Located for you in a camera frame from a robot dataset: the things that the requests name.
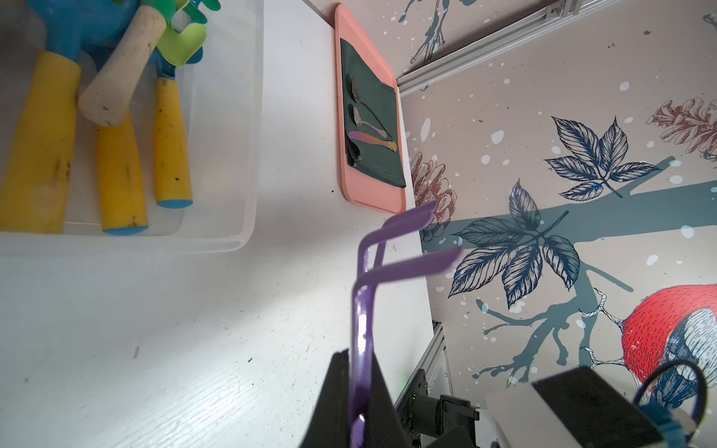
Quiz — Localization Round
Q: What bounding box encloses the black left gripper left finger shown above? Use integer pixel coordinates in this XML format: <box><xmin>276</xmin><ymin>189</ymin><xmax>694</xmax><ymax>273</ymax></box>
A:
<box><xmin>300</xmin><ymin>350</ymin><xmax>349</xmax><ymax>448</ymax></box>

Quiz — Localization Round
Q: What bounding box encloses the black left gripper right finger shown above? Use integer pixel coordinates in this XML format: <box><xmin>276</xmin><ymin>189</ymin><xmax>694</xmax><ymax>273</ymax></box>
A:
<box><xmin>363</xmin><ymin>356</ymin><xmax>409</xmax><ymax>448</ymax></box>

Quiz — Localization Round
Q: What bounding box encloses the purple rake pink handle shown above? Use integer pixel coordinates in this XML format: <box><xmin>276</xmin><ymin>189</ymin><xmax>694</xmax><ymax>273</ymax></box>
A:
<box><xmin>348</xmin><ymin>202</ymin><xmax>460</xmax><ymax>447</ymax></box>

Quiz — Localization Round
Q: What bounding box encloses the blue rake yellow handle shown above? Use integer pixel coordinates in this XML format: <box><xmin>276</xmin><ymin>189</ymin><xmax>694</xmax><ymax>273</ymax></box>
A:
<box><xmin>1</xmin><ymin>1</ymin><xmax>138</xmax><ymax>233</ymax></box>
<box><xmin>150</xmin><ymin>50</ymin><xmax>193</xmax><ymax>209</ymax></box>
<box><xmin>96</xmin><ymin>111</ymin><xmax>149</xmax><ymax>236</ymax></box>

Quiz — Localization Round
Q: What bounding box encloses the green rake wooden handle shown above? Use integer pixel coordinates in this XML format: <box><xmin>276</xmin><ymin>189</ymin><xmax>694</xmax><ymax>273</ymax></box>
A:
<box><xmin>78</xmin><ymin>1</ymin><xmax>208</xmax><ymax>127</ymax></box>

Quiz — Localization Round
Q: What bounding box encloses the lime rake wooden handle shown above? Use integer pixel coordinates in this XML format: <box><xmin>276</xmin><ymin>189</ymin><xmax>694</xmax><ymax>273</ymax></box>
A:
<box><xmin>157</xmin><ymin>24</ymin><xmax>207</xmax><ymax>67</ymax></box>

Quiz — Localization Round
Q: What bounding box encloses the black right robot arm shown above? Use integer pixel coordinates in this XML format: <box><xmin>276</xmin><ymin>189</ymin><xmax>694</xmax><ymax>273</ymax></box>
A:
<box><xmin>397</xmin><ymin>360</ymin><xmax>708</xmax><ymax>447</ymax></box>

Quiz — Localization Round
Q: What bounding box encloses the clear plastic storage box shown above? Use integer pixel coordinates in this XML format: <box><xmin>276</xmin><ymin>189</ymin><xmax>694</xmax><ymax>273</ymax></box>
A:
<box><xmin>1</xmin><ymin>1</ymin><xmax>264</xmax><ymax>257</ymax></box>

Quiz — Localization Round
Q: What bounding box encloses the pink tray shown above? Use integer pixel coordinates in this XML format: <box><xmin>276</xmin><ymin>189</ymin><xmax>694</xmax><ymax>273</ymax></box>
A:
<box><xmin>334</xmin><ymin>4</ymin><xmax>407</xmax><ymax>214</ymax></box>

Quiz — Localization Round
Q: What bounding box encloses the iridescent spoon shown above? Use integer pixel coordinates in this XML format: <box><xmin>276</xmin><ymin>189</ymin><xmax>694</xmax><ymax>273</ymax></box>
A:
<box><xmin>348</xmin><ymin>131</ymin><xmax>398</xmax><ymax>152</ymax></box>

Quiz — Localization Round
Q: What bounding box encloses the metal spoon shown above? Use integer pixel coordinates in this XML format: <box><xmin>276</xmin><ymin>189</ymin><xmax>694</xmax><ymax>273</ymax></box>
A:
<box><xmin>350</xmin><ymin>103</ymin><xmax>391</xmax><ymax>139</ymax></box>

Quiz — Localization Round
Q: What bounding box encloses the dark green cloth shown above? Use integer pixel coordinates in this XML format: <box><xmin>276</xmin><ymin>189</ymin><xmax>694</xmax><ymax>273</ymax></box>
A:
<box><xmin>337</xmin><ymin>39</ymin><xmax>406</xmax><ymax>189</ymax></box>

